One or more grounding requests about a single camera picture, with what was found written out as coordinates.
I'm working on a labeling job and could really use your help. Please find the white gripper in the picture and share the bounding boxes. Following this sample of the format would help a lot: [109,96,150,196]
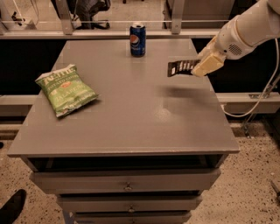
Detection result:
[191,16,254,77]

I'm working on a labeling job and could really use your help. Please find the black rxbar chocolate bar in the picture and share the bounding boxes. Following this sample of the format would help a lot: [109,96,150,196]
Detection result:
[167,59,200,77]

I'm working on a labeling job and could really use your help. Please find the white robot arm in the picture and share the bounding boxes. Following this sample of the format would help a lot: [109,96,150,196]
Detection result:
[192,0,280,76]

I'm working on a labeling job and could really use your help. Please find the blue pepsi can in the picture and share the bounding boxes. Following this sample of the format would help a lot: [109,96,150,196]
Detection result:
[129,23,146,57]

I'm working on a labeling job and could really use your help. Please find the grey drawer cabinet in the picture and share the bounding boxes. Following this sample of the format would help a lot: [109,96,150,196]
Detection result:
[7,38,241,224]

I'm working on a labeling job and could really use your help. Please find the black office chair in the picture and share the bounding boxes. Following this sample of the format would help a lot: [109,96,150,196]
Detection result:
[50,0,112,31]

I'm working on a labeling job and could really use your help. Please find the green jalapeno chips bag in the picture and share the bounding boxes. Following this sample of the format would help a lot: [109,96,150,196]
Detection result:
[35,64,98,117]

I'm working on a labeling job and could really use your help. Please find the metal railing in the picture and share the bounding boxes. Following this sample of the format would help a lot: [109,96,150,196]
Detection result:
[0,0,280,40]

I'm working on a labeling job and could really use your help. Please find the top grey drawer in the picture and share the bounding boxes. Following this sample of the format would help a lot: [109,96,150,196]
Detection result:
[31,168,221,194]

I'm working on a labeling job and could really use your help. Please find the grey drawer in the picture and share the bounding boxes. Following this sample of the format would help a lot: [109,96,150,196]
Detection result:
[74,212,191,224]
[58,195,202,213]
[31,168,221,194]

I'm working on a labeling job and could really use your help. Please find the bottom grey drawer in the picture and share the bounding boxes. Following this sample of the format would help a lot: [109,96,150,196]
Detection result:
[74,212,191,224]

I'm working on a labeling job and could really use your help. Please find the middle grey drawer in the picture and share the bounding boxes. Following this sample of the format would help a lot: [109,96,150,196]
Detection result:
[58,195,202,213]

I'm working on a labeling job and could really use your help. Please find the black shoe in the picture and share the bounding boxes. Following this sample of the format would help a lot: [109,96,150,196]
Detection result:
[0,189,26,224]

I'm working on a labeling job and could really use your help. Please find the white cable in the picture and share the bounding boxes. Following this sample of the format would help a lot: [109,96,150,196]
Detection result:
[221,38,280,118]

